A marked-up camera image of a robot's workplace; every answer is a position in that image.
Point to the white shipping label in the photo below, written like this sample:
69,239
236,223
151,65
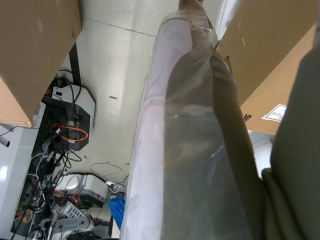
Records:
275,113

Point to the black upright strip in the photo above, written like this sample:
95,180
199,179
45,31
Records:
74,65

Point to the dark table cloth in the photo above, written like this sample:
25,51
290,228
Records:
297,162

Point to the pale roll in clear plastic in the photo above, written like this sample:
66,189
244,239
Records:
160,140

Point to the white and black machine housing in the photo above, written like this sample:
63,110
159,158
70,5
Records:
86,105

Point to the silver perforated metal pedal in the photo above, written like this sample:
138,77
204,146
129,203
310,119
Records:
71,216

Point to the white and grey device box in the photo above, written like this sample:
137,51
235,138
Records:
96,187

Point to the white power strip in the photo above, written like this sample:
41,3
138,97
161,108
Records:
113,185

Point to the large brown cardboard box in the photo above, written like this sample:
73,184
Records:
32,50

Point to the brown cardboard box with label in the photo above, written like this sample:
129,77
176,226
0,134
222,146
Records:
265,50

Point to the white rounded housing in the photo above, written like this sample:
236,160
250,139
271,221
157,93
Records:
261,155

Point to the blue plastic bag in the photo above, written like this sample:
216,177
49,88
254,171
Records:
117,210

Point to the white cabinet panel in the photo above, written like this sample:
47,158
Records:
15,162

